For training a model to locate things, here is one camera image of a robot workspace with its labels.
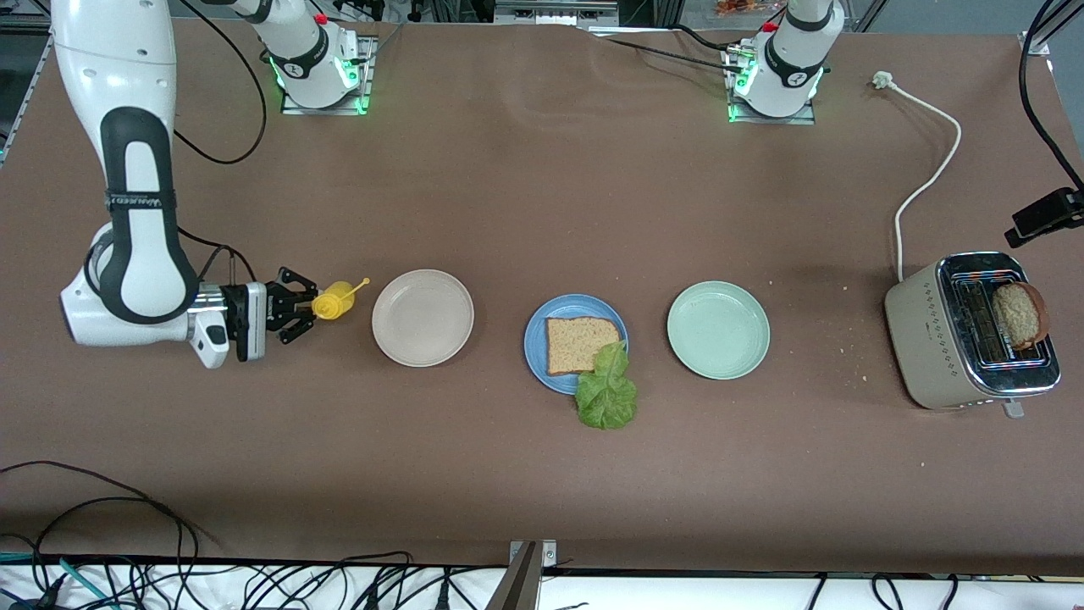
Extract green round plate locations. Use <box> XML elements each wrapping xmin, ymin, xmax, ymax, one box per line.
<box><xmin>666</xmin><ymin>280</ymin><xmax>772</xmax><ymax>380</ymax></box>

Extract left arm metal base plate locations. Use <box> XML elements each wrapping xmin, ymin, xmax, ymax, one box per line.
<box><xmin>727</xmin><ymin>47</ymin><xmax>818</xmax><ymax>125</ymax></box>

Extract black looped floor cable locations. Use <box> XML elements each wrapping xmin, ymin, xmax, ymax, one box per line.
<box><xmin>0</xmin><ymin>462</ymin><xmax>200</xmax><ymax>610</ymax></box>

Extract black cable bundle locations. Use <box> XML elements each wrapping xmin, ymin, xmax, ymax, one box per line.
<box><xmin>203</xmin><ymin>551</ymin><xmax>509</xmax><ymax>610</ymax></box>

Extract thin black cable loops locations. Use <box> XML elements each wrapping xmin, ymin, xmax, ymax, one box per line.
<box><xmin>805</xmin><ymin>574</ymin><xmax>958</xmax><ymax>610</ymax></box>

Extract beige chrome toaster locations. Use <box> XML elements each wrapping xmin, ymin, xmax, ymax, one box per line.
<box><xmin>884</xmin><ymin>251</ymin><xmax>1062</xmax><ymax>419</ymax></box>

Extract square brown bread slice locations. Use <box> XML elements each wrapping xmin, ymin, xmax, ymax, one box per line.
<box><xmin>546</xmin><ymin>317</ymin><xmax>623</xmax><ymax>376</ymax></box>

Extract beige round plate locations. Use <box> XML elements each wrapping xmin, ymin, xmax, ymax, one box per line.
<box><xmin>371</xmin><ymin>269</ymin><xmax>475</xmax><ymax>369</ymax></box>

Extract green lettuce leaf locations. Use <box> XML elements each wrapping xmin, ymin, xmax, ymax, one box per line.
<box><xmin>576</xmin><ymin>341</ymin><xmax>638</xmax><ymax>430</ymax></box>

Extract grey power strip box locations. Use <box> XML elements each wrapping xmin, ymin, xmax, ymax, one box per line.
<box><xmin>494</xmin><ymin>0</ymin><xmax>619</xmax><ymax>25</ymax></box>

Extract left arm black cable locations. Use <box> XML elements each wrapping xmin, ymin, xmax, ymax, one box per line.
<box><xmin>1019</xmin><ymin>0</ymin><xmax>1084</xmax><ymax>196</ymax></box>

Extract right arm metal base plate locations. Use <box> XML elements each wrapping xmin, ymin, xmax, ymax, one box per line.
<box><xmin>281</xmin><ymin>36</ymin><xmax>373</xmax><ymax>115</ymax></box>

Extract teal cable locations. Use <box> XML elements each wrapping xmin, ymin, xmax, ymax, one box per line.
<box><xmin>0</xmin><ymin>552</ymin><xmax>111</xmax><ymax>607</ymax></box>

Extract blue round plate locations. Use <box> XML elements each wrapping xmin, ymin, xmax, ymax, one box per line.
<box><xmin>523</xmin><ymin>293</ymin><xmax>630</xmax><ymax>397</ymax></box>

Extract metal table edge bracket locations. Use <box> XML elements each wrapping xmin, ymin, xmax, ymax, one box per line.
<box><xmin>487</xmin><ymin>540</ymin><xmax>557</xmax><ymax>610</ymax></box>

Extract black base supply cable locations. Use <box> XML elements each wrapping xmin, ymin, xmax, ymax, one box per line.
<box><xmin>584</xmin><ymin>24</ymin><xmax>746</xmax><ymax>75</ymax></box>

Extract yellow mustard squeeze bottle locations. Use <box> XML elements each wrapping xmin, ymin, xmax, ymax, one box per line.
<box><xmin>312</xmin><ymin>277</ymin><xmax>371</xmax><ymax>321</ymax></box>

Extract white toaster power cord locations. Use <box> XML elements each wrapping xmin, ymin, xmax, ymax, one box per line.
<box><xmin>872</xmin><ymin>71</ymin><xmax>964</xmax><ymax>282</ymax></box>

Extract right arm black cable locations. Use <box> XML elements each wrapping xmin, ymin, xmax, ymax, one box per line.
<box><xmin>174</xmin><ymin>0</ymin><xmax>268</xmax><ymax>166</ymax></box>

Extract aluminium frame profile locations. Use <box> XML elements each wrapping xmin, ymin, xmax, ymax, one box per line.
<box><xmin>0</xmin><ymin>0</ymin><xmax>53</xmax><ymax>35</ymax></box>

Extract aluminium corner profile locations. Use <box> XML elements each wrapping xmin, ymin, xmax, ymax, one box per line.
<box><xmin>1020</xmin><ymin>0</ymin><xmax>1084</xmax><ymax>56</ymax></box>

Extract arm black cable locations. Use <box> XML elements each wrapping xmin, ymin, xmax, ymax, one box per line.
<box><xmin>174</xmin><ymin>0</ymin><xmax>268</xmax><ymax>166</ymax></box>
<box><xmin>1019</xmin><ymin>0</ymin><xmax>1084</xmax><ymax>196</ymax></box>

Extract round-topped brown bread slice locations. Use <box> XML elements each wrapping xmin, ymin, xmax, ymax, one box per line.
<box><xmin>991</xmin><ymin>281</ymin><xmax>1051</xmax><ymax>351</ymax></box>

